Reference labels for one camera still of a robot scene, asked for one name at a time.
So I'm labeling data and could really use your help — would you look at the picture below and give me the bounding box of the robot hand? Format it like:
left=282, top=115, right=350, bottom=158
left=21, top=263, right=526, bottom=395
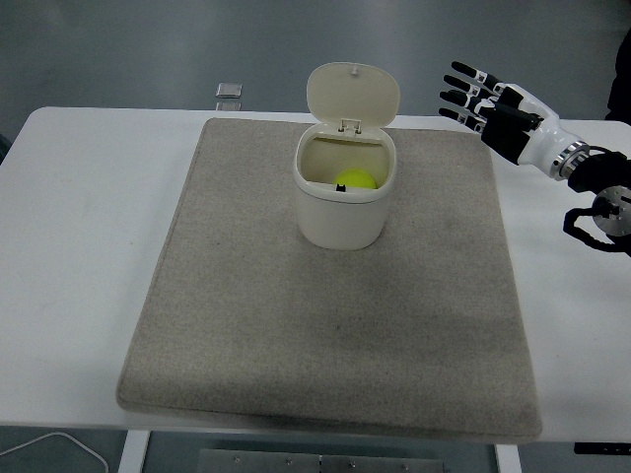
left=438, top=60, right=576, bottom=169

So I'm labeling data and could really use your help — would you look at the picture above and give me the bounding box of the yellow tennis ball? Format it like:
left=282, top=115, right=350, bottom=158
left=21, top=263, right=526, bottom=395
left=333, top=168, right=379, bottom=190

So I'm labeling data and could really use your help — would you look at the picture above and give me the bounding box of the cream lidded plastic bin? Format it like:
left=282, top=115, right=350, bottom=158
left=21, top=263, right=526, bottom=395
left=293, top=61, right=400, bottom=251

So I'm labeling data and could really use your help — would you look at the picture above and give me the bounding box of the grey felt mat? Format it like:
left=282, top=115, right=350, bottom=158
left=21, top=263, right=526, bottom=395
left=115, top=116, right=543, bottom=441

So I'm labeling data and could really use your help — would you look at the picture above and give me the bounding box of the black table control panel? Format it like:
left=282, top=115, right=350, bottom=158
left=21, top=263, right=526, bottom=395
left=574, top=442, right=631, bottom=454

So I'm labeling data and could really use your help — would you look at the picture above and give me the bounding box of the white table leg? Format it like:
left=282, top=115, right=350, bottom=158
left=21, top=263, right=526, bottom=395
left=117, top=430, right=152, bottom=473
left=492, top=439, right=522, bottom=473

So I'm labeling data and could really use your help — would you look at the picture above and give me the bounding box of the grey metal plate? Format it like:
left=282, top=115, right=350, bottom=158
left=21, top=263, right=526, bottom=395
left=196, top=447, right=448, bottom=473

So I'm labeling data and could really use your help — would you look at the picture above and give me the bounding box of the white floor cable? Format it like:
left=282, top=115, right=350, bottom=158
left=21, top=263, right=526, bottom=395
left=0, top=432, right=108, bottom=473

